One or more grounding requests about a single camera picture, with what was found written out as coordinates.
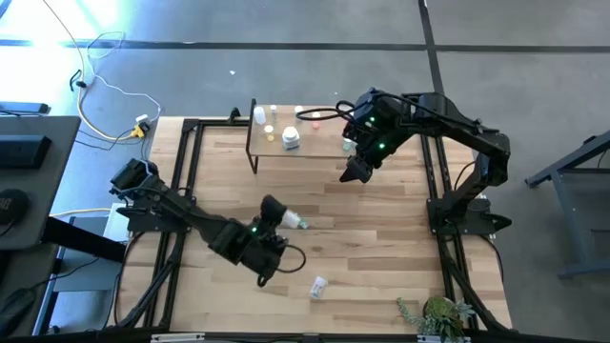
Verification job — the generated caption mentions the large clear plastic bottle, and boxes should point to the large clear plastic bottle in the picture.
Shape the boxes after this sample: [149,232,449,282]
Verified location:
[309,275,329,300]

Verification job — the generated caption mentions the black cap orange lettering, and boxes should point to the black cap orange lettering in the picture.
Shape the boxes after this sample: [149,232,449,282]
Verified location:
[0,189,31,228]

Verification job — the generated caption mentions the black aluminium table frame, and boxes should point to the black aluminium table frame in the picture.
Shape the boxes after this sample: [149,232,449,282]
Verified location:
[107,97,514,334]

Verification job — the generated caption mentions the dark flat bar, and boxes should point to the dark flat bar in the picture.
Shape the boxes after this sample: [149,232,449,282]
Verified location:
[0,100,51,115]

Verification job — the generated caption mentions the white cable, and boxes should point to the white cable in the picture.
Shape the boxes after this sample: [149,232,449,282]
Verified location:
[85,30,163,125]

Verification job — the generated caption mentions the large white bottle blue label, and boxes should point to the large white bottle blue label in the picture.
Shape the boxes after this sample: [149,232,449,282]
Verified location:
[281,126,301,151]

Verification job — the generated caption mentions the green succulent plant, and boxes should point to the green succulent plant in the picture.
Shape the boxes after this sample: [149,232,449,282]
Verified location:
[396,294,478,343]

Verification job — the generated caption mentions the black rectangular box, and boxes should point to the black rectangular box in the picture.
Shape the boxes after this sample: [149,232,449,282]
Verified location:
[0,134,52,170]

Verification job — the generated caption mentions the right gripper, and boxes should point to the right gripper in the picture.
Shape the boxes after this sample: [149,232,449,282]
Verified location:
[338,128,397,185]

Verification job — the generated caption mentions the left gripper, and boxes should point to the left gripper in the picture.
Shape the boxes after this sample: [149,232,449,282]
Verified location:
[240,193,290,287]

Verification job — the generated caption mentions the yellow and white plug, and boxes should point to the yellow and white plug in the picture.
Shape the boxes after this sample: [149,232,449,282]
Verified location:
[131,112,153,140]

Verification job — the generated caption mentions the grey metal table frame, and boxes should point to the grey metal table frame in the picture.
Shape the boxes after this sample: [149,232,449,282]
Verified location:
[523,128,610,280]

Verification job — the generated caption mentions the wooden shelf black metal legs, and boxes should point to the wooden shelf black metal legs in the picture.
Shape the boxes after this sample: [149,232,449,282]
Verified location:
[245,98,380,175]

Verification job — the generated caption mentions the silver bracket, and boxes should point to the silver bracket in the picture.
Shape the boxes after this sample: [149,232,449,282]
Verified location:
[151,333,206,343]
[417,334,473,343]

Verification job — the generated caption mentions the short black cable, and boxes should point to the short black cable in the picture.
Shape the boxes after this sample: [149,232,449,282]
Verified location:
[69,69,90,92]

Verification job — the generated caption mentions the dark grey desk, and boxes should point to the dark grey desk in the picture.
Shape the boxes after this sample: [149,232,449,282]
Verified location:
[0,115,81,252]

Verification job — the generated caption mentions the yellow cable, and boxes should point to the yellow cable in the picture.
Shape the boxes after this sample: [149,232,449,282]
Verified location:
[41,0,144,143]

